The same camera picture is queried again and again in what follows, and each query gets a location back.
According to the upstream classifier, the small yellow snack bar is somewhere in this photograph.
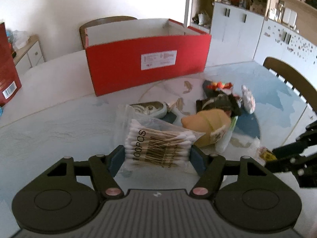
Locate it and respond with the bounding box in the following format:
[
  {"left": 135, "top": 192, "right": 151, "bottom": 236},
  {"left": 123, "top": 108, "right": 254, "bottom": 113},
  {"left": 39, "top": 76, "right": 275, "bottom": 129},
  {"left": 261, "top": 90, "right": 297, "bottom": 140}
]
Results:
[{"left": 257, "top": 147, "right": 277, "bottom": 162}]

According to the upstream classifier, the white green tube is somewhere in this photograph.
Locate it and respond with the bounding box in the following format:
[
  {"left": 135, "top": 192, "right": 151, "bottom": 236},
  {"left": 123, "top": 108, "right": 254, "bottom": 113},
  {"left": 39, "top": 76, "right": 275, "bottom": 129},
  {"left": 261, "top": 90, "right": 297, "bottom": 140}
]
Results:
[{"left": 215, "top": 116, "right": 238, "bottom": 154}]

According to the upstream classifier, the orange plush pouch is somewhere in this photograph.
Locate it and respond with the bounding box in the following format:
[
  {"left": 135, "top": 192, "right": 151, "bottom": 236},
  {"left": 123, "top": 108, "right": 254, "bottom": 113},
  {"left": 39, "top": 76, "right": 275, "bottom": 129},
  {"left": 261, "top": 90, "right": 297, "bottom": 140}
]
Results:
[{"left": 181, "top": 109, "right": 231, "bottom": 148}]

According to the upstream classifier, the cotton swabs bag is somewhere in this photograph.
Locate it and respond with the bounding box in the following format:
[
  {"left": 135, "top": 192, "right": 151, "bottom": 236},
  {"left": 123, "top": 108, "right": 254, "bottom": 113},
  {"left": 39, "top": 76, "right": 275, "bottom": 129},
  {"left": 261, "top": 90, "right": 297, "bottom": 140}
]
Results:
[{"left": 113, "top": 105, "right": 204, "bottom": 171}]

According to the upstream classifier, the black foil packet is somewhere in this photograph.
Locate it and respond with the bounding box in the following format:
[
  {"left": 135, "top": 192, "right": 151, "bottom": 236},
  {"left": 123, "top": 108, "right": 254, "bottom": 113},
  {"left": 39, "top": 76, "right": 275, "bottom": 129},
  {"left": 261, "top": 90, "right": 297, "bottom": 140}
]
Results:
[{"left": 196, "top": 80, "right": 242, "bottom": 117}]

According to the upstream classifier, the wooden chair at right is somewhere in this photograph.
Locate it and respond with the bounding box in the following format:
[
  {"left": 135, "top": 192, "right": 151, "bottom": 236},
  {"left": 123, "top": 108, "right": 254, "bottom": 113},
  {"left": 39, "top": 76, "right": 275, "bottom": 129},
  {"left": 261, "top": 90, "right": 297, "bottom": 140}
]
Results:
[{"left": 263, "top": 57, "right": 316, "bottom": 113}]

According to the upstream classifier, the red cardboard box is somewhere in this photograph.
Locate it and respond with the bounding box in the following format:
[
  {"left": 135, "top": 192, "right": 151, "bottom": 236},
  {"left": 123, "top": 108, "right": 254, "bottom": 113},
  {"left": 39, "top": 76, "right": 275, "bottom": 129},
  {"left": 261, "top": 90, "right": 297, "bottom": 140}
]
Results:
[{"left": 84, "top": 19, "right": 212, "bottom": 96}]

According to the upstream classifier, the red snack bag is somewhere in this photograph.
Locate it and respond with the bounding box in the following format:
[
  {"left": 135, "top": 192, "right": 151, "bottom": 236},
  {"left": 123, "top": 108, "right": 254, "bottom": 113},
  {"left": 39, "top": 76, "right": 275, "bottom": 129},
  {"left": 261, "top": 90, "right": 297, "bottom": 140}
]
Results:
[{"left": 0, "top": 23, "right": 21, "bottom": 107}]

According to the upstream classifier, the wooden chair behind table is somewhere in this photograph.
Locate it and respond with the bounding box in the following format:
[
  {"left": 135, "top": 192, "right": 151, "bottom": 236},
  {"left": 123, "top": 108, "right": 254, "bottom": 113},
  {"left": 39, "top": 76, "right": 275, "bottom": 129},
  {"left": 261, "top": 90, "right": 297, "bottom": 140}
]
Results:
[{"left": 79, "top": 16, "right": 137, "bottom": 49}]

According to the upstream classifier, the red dragon keychain toy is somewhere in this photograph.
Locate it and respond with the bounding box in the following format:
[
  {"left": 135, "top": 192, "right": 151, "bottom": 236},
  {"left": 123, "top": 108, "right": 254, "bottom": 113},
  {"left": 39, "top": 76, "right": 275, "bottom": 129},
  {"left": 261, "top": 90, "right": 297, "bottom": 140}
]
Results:
[{"left": 207, "top": 82, "right": 233, "bottom": 93}]

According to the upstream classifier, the white wall cabinet unit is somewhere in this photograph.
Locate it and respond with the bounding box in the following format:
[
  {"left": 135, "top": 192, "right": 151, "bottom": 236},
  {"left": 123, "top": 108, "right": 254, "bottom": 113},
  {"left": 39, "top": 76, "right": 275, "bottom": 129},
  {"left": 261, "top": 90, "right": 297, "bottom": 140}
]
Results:
[{"left": 185, "top": 0, "right": 316, "bottom": 85}]

